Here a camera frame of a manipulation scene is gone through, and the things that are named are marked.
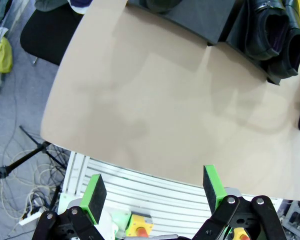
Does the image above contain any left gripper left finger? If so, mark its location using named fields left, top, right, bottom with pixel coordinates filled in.
left=31, top=173, right=108, bottom=240

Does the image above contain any white power strip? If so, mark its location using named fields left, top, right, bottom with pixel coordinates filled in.
left=18, top=209, right=45, bottom=226

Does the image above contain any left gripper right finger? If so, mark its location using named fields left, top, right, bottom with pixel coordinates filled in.
left=191, top=164, right=288, bottom=240

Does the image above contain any grey green garment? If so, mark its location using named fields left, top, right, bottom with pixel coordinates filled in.
left=34, top=0, right=71, bottom=13

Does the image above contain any dark grey shoe stand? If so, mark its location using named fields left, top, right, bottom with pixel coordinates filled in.
left=126, top=0, right=237, bottom=47
left=224, top=0, right=300, bottom=86

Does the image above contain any yellow green cloth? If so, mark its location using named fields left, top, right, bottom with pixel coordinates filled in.
left=0, top=36, right=13, bottom=97

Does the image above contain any aluminium slatted panel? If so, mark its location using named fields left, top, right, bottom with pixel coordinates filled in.
left=62, top=151, right=283, bottom=240

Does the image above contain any black tripod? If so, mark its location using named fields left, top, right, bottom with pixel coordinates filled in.
left=0, top=124, right=66, bottom=188

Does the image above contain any black chair seat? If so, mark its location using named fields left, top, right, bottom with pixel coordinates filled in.
left=19, top=4, right=85, bottom=66

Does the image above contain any yellow emergency stop button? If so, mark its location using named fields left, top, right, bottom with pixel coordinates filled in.
left=232, top=226, right=251, bottom=240
left=126, top=213, right=155, bottom=238

